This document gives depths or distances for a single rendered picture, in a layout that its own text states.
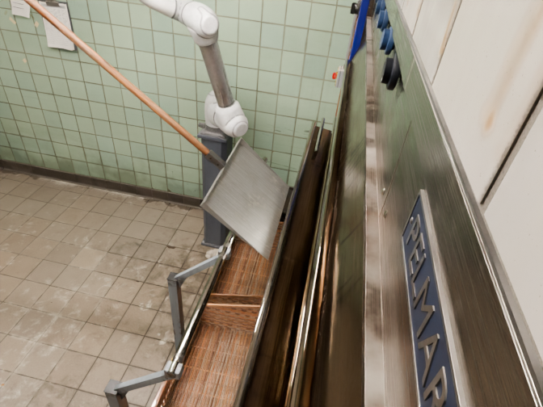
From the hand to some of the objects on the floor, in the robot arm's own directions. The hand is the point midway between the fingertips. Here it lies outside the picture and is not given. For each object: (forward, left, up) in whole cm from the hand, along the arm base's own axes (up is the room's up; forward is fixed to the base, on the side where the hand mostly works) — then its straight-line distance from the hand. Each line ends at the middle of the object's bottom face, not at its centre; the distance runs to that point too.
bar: (+27, +79, -190) cm, 207 cm away
